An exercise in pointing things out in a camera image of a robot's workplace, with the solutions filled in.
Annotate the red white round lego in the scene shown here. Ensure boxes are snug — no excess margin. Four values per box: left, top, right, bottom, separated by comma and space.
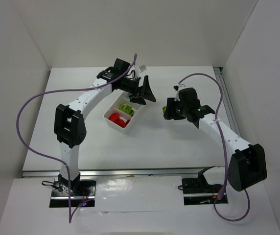
108, 112, 120, 123

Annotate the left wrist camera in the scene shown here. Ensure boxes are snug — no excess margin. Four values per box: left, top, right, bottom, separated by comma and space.
137, 65, 147, 73

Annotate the white divided sorting tray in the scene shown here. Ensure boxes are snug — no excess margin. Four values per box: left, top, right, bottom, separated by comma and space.
103, 92, 149, 134

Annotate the aluminium front rail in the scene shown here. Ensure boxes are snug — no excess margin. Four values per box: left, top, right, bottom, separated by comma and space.
22, 166, 214, 178

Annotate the red curved lego brick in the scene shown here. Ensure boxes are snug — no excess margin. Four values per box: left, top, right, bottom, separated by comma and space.
116, 118, 130, 128

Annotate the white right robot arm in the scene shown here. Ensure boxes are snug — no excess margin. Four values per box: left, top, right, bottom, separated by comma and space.
163, 86, 267, 191

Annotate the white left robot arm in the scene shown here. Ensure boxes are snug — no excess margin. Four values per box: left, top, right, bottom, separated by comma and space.
54, 59, 156, 192

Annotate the aluminium right side rail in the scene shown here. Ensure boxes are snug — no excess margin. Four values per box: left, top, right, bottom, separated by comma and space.
213, 67, 240, 135

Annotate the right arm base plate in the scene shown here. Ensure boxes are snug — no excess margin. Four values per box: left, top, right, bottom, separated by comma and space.
178, 178, 228, 206

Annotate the green lego brick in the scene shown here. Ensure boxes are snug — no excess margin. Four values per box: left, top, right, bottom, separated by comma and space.
125, 106, 135, 117
119, 104, 129, 112

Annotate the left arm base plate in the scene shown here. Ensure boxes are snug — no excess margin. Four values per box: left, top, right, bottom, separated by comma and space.
49, 180, 96, 208

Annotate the aluminium rail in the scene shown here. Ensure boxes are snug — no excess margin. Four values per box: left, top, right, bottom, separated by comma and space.
213, 67, 240, 135
22, 166, 214, 178

